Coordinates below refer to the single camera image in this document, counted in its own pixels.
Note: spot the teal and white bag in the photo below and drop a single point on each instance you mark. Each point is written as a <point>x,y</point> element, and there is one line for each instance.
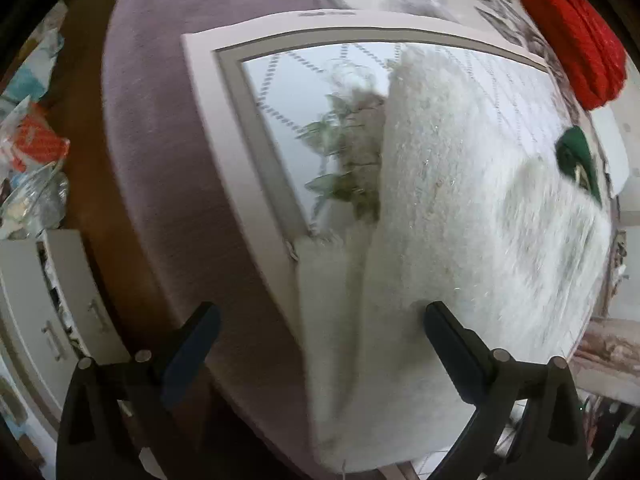
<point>37,60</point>

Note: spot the white diamond-quilted mat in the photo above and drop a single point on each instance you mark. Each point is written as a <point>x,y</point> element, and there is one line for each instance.
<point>290,90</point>

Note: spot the mottled pink fabric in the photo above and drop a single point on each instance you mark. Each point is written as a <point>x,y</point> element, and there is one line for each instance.
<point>607,355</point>

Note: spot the orange plastic packet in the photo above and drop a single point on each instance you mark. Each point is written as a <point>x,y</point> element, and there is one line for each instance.
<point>42,140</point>

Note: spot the white pillow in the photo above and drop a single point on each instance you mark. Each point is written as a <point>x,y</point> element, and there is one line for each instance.
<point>612,150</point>

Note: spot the mauve bed sheet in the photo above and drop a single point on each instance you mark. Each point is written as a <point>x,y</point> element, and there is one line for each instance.
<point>160,85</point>

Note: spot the white fluffy garment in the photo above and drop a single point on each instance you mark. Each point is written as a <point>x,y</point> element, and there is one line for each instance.
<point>450,210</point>

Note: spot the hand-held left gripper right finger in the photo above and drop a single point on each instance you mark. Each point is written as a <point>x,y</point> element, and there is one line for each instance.
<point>452,350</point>

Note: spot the clear plastic bag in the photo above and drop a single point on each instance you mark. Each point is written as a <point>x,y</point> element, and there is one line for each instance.
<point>37,200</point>

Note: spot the folded dark green garment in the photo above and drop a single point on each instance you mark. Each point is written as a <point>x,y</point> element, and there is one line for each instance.
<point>575,150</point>

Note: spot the red knit cloth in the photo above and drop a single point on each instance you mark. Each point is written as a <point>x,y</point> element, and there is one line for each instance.
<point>575,35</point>

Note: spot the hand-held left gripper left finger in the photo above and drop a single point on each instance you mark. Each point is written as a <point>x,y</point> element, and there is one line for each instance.
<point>192,350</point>

